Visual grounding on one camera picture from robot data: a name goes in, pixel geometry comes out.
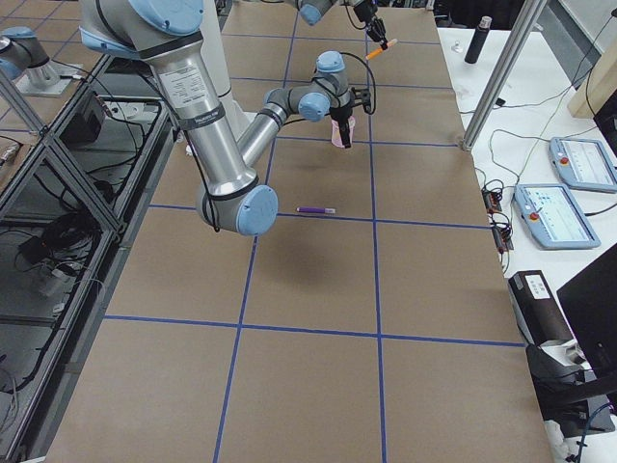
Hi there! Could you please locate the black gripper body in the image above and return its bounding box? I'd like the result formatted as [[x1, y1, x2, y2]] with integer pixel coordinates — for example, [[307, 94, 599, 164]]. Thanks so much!
[[330, 91, 355, 125], [351, 0, 378, 27]]

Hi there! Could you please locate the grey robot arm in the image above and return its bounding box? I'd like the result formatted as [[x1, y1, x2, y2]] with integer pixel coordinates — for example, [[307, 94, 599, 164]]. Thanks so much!
[[80, 0, 376, 236], [286, 0, 389, 49]]

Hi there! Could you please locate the purple highlighter pen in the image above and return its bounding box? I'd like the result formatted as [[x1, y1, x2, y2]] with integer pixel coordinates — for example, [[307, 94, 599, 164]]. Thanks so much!
[[296, 206, 336, 215]]

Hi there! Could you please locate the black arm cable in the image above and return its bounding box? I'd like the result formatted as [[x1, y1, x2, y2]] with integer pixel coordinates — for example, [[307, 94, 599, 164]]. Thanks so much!
[[336, 51, 376, 116]]

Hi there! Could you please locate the orange highlighter pen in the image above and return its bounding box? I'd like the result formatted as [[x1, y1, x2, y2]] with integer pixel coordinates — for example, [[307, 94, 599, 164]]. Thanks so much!
[[365, 39, 398, 61]]

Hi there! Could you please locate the aluminium frame post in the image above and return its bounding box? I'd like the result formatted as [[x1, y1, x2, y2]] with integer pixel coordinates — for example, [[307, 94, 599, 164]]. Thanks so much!
[[460, 0, 548, 151]]

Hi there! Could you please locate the black monitor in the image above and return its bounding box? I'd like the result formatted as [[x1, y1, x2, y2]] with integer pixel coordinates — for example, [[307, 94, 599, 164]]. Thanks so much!
[[557, 246, 616, 376]]

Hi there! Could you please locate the pink mesh pen holder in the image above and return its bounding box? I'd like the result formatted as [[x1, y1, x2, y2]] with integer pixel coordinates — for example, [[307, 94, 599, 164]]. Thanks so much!
[[331, 116, 356, 149]]

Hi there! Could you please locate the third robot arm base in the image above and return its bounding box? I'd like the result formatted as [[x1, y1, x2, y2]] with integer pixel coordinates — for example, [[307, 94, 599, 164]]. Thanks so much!
[[1, 26, 60, 90]]

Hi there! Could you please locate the black cardboard box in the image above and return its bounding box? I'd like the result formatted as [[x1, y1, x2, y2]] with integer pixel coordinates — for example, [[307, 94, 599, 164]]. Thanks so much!
[[508, 270, 574, 347]]

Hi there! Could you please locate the far teach pendant tablet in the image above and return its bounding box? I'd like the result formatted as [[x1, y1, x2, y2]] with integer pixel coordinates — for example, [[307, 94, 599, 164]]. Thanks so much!
[[549, 137, 616, 193]]

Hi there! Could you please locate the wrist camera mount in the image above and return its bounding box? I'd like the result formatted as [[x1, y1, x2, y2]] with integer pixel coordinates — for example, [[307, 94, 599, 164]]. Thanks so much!
[[351, 87, 374, 115]]

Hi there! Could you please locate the near teach pendant tablet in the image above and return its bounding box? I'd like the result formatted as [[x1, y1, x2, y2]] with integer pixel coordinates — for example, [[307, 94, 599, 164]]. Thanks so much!
[[514, 183, 602, 250]]

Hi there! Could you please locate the black water bottle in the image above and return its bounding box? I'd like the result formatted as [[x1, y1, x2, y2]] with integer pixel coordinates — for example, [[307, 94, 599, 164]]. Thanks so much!
[[464, 15, 493, 64]]

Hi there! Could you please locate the teach pendant tablet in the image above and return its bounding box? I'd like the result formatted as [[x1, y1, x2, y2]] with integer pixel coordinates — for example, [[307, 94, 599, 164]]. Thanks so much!
[[514, 183, 602, 250], [549, 137, 616, 193]]

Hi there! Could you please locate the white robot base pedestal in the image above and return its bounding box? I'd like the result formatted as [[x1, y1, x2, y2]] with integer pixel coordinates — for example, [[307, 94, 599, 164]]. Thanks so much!
[[200, 0, 255, 139]]

